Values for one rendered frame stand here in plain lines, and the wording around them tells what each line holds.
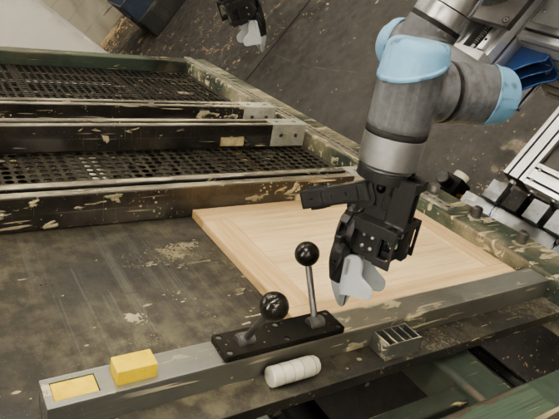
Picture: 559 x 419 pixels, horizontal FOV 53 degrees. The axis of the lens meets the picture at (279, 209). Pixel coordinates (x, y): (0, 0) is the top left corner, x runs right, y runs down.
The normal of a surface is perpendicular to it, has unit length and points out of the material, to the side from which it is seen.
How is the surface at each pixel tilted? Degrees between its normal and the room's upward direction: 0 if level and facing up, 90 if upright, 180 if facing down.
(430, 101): 85
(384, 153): 45
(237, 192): 90
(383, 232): 39
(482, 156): 0
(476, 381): 56
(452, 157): 0
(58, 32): 90
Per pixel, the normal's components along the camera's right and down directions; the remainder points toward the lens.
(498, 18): -0.60, -0.44
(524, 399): 0.17, -0.90
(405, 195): -0.62, 0.22
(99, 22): 0.48, 0.46
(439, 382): -0.84, 0.08
